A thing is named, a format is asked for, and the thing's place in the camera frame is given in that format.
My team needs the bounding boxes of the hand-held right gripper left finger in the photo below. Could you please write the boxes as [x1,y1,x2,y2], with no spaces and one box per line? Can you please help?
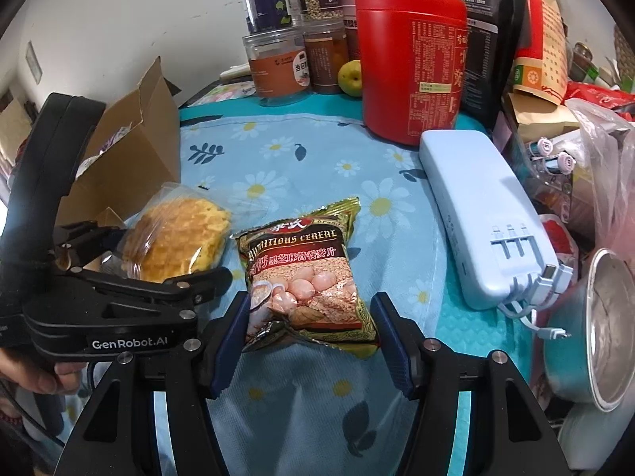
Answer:
[60,292,251,476]

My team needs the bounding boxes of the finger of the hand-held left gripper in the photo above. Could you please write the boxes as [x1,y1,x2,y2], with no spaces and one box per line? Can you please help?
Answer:
[69,265,234,309]
[52,221,127,269]

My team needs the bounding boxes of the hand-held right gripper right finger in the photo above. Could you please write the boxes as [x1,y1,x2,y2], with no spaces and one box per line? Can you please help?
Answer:
[371,292,571,476]

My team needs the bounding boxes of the yellow waffle bread packet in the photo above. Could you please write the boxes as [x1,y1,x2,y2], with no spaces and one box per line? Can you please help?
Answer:
[102,183,234,284]

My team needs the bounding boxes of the green gold cereal packet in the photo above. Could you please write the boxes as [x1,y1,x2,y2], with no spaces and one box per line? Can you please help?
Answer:
[233,197,380,360]

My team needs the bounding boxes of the brown cardboard box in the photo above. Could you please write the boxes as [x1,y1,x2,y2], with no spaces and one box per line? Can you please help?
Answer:
[54,57,182,226]

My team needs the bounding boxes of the person's left hand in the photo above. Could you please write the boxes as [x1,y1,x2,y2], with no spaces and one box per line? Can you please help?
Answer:
[0,347,89,396]

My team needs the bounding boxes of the teal table mat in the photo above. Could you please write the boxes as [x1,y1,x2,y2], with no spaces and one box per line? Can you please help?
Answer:
[179,86,551,476]

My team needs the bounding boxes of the floral light blue tablecloth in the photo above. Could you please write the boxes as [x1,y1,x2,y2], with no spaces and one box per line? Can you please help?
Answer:
[64,109,477,476]

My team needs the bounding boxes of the light blue power bank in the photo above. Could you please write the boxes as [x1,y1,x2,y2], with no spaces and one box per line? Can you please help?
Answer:
[419,130,576,311]

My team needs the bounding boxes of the teal metal pot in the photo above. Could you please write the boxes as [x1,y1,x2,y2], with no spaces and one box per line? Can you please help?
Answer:
[540,247,635,411]

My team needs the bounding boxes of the cartoon print cloth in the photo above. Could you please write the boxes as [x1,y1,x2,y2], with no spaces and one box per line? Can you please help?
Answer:
[196,82,259,105]

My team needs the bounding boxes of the stack of phone and tissues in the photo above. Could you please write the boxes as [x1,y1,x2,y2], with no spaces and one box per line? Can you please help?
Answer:
[218,63,256,85]

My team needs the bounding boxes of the white plate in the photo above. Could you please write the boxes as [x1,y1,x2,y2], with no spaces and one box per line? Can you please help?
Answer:
[558,401,635,476]

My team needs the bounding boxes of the clear jar orange label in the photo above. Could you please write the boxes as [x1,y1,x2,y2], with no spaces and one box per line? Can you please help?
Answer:
[242,30,313,101]

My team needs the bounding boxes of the yellow green fruit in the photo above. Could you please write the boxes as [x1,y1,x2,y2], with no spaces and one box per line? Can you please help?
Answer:
[337,59,365,97]

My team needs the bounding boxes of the clear jar brown label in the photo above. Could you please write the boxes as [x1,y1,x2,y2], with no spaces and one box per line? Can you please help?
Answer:
[304,22,350,95]

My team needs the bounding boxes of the clear plastic bag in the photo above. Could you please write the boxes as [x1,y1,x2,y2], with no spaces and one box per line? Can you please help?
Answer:
[563,96,635,259]

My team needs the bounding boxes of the red canister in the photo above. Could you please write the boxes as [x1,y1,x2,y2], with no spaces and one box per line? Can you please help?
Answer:
[354,0,470,147]

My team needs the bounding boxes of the red snack bag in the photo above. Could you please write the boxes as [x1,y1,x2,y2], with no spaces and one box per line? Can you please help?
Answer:
[566,79,635,112]

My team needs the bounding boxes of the red and cream paper bag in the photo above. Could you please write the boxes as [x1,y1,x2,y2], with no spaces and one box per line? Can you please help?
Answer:
[511,0,571,105]

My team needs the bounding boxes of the black printed pouch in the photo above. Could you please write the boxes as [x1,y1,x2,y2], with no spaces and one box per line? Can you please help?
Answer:
[399,0,527,130]

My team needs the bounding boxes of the white charging cable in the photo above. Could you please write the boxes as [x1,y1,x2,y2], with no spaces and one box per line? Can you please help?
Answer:
[496,263,576,343]

